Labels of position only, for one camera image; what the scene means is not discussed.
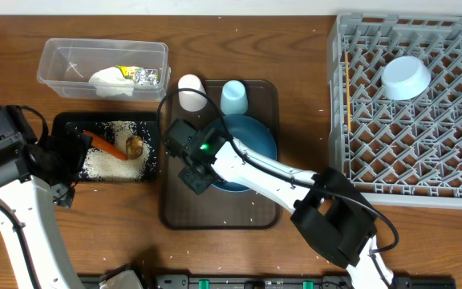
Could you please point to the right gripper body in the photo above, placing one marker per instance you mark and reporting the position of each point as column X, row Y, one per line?
column 200, row 182

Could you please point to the light blue plastic cup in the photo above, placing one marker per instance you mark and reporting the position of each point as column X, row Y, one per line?
column 234, row 99

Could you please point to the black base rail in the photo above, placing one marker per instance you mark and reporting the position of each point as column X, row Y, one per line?
column 182, row 280

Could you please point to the black rectangular tray bin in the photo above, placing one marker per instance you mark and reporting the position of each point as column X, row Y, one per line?
column 73, row 121

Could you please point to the orange carrot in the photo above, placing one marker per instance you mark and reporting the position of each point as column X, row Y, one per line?
column 101, row 144

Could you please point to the clear plastic bin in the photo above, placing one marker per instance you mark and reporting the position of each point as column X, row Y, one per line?
column 66, row 65

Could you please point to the light blue bowl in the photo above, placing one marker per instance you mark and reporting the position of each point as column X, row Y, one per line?
column 405, row 78

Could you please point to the brown food scrap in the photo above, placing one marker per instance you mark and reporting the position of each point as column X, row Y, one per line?
column 134, row 147

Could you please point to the white tissue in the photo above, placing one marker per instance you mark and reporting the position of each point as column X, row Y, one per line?
column 111, row 82

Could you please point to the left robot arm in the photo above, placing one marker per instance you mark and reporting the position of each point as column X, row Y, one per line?
column 35, row 176

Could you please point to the green snack wrapper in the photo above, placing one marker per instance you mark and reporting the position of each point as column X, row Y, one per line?
column 140, row 75

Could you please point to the wooden chopstick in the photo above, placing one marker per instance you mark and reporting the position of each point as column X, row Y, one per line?
column 348, row 94

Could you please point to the dark brown serving tray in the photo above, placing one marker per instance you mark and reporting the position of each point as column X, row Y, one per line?
column 214, row 209

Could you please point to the dark blue plate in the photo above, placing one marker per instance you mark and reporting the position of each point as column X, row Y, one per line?
column 251, row 133

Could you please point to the white plastic cup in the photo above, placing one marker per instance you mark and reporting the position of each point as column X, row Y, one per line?
column 191, row 101

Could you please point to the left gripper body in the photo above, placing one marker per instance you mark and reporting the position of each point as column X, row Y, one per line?
column 67, row 156

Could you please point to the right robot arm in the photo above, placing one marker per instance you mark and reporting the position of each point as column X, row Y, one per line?
column 329, row 213

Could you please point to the white rice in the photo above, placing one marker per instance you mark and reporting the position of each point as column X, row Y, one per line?
column 102, row 166

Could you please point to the grey dishwasher rack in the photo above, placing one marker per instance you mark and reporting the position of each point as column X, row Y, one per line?
column 398, row 153

